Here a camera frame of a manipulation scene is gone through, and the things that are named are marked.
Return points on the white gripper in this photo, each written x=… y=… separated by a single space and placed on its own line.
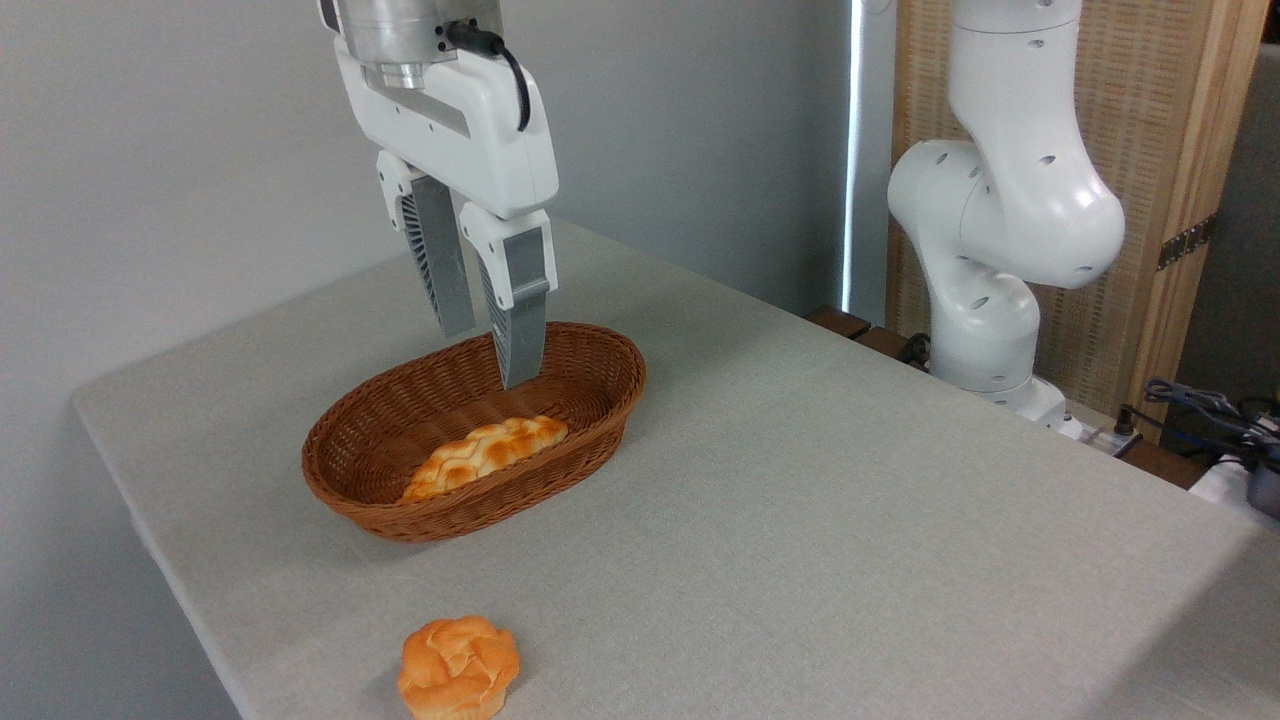
x=480 y=140

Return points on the round orange bread bun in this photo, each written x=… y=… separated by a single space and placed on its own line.
x=458 y=668

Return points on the long braided bread loaf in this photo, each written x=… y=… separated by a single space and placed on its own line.
x=485 y=452

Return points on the brown wicker oval basket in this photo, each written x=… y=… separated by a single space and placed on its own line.
x=450 y=515

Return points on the dark metal screen hinge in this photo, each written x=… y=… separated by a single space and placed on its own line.
x=1188 y=241

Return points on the grey tablecloth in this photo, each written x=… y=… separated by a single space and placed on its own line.
x=850 y=520

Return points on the brown wooden base board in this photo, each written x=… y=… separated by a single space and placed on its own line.
x=1160 y=462

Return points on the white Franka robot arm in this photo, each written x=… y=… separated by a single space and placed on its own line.
x=1010 y=210

